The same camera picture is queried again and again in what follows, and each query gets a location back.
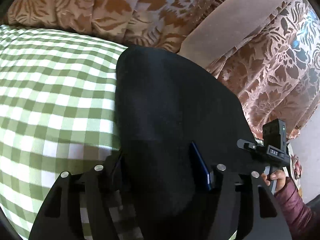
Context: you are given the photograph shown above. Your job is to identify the person's right hand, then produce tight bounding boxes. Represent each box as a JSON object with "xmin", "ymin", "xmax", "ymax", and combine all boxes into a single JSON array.
[{"xmin": 261, "ymin": 171, "xmax": 288, "ymax": 195}]

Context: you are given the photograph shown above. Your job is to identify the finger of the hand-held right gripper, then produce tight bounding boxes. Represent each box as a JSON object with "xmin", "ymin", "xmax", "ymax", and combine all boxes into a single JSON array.
[{"xmin": 237, "ymin": 139, "xmax": 265, "ymax": 157}]

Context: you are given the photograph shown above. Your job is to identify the green checked bedsheet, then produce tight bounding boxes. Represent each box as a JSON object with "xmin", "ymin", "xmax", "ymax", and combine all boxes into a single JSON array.
[{"xmin": 0, "ymin": 25, "xmax": 144, "ymax": 240}]

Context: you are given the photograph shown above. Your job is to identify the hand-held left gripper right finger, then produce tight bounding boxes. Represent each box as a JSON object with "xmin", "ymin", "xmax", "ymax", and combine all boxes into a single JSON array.
[{"xmin": 189, "ymin": 141, "xmax": 292, "ymax": 240}]

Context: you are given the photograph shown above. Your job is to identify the black pants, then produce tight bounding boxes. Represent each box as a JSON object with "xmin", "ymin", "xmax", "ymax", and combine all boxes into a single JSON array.
[{"xmin": 114, "ymin": 44, "xmax": 267, "ymax": 240}]

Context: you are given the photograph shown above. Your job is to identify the brown floral curtain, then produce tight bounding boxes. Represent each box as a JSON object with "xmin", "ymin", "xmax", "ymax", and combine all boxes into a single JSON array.
[{"xmin": 6, "ymin": 0, "xmax": 320, "ymax": 140}]

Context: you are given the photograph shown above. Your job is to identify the person's right forearm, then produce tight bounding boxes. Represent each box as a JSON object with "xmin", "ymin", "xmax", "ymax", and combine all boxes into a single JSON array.
[{"xmin": 274, "ymin": 177, "xmax": 320, "ymax": 240}]

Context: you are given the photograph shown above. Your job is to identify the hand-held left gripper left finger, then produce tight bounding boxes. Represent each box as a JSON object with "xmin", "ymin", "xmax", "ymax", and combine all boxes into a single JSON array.
[{"xmin": 29, "ymin": 152, "xmax": 123, "ymax": 240}]

